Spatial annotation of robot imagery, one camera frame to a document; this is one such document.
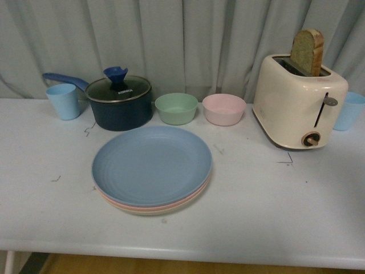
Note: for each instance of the grey curtain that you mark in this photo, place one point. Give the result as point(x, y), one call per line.
point(197, 47)

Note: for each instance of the bread slice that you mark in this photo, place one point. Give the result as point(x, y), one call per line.
point(307, 51)

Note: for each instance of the pink bowl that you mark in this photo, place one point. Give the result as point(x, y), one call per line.
point(223, 109)

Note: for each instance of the glass pot lid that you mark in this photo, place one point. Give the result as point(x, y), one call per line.
point(117, 86)

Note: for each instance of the dark blue saucepan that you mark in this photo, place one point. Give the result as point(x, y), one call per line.
point(121, 116)

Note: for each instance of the light blue cup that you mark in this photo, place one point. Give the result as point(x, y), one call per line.
point(64, 100)
point(351, 110)

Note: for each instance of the green bowl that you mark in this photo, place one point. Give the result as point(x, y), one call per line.
point(176, 108)

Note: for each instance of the cream toaster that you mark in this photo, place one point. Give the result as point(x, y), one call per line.
point(296, 110)

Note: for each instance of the beige plate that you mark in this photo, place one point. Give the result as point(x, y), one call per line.
point(161, 211)

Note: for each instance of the blue plate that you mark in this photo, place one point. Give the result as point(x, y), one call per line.
point(152, 166)

